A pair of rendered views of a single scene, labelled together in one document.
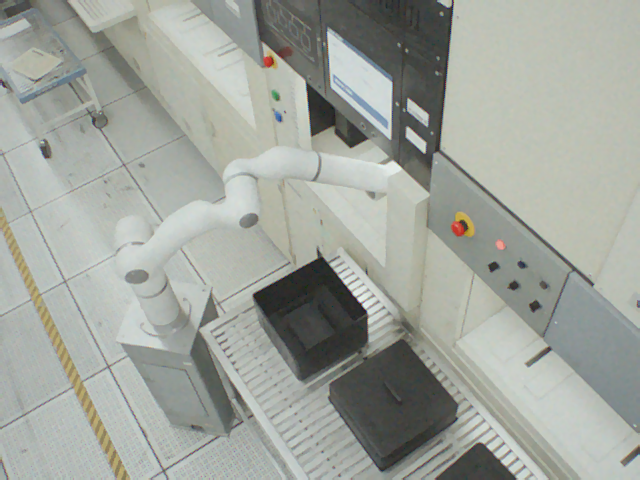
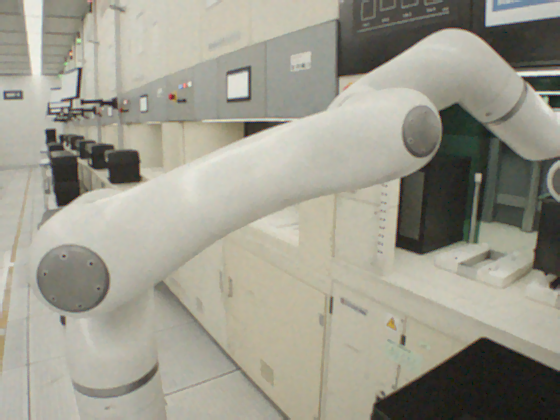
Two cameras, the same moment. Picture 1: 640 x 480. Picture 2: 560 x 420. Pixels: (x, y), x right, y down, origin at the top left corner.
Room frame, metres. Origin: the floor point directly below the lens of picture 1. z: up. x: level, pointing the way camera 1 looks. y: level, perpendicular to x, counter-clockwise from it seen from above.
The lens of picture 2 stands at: (0.84, 0.38, 1.27)
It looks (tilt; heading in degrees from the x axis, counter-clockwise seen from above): 13 degrees down; 355
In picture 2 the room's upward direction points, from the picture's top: straight up
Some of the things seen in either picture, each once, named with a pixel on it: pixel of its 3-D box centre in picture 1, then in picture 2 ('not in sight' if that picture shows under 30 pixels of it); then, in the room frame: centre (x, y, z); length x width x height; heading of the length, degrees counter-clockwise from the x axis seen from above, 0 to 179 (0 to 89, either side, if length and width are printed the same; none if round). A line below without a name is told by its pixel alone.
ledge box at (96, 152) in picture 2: not in sight; (101, 156); (4.98, 2.01, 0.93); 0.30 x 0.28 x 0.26; 32
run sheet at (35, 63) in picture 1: (34, 62); not in sight; (3.32, 1.59, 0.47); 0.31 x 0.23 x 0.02; 51
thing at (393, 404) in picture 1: (392, 399); not in sight; (0.83, -0.17, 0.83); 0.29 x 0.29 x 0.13; 28
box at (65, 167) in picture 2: not in sight; (64, 167); (4.69, 2.31, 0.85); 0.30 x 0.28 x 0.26; 28
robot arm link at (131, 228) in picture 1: (139, 253); (107, 280); (1.30, 0.58, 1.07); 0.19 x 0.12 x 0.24; 9
